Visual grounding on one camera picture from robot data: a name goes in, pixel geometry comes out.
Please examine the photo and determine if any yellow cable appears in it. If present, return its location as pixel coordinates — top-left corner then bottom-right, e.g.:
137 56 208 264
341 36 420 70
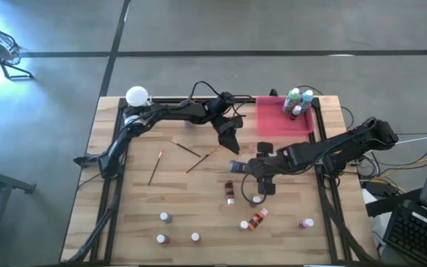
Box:
368 155 427 186

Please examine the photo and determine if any white cable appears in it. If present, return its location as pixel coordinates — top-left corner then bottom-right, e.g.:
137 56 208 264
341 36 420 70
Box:
394 133 427 146

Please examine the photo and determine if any plain pink paint bottle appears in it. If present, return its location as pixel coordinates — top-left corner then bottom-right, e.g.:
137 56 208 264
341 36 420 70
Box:
297 217 315 230

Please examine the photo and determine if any large teal paint bottle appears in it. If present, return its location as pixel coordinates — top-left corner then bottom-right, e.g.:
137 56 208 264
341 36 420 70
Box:
297 89 315 112

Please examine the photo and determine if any orange fan brush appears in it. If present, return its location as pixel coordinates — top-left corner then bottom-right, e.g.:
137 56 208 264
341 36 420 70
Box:
185 148 218 174

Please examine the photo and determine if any rust brown striped paint bottle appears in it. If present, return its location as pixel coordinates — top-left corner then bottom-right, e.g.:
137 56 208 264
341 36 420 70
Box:
225 179 236 206

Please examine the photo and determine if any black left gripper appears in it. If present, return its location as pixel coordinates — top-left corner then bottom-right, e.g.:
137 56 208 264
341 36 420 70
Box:
213 113 244 155

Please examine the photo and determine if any black power strip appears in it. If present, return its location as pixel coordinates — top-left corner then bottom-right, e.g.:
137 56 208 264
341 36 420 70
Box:
363 180 398 198

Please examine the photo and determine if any white dome lamp brass base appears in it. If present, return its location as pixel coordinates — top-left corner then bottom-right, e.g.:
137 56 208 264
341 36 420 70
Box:
125 85 150 108

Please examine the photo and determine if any pink plastic bin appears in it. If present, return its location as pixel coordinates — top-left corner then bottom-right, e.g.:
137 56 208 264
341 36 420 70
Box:
255 95 316 137

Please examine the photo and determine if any bright orange striped paint bottle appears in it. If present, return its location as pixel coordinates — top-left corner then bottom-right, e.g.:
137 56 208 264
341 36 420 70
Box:
247 208 269 232

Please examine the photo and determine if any black white paint bottle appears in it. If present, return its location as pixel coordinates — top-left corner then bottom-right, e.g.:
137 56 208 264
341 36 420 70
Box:
289 105 303 122

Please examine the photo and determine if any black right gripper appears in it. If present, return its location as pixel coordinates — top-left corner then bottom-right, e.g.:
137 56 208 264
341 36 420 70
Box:
243 142 292 197

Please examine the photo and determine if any black keyboard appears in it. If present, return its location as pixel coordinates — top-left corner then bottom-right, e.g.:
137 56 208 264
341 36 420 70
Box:
383 199 427 266

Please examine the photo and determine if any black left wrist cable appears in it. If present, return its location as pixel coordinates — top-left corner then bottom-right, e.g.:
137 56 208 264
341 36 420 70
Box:
189 80 224 103

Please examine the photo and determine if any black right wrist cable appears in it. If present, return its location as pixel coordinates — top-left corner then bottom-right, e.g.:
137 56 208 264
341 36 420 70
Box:
239 172 261 200

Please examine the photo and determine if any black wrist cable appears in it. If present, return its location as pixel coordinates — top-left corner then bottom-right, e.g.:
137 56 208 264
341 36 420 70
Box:
189 80 224 103
239 172 261 200

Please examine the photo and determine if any orange bristle brush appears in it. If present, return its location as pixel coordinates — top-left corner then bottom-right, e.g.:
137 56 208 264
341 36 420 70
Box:
168 139 202 158

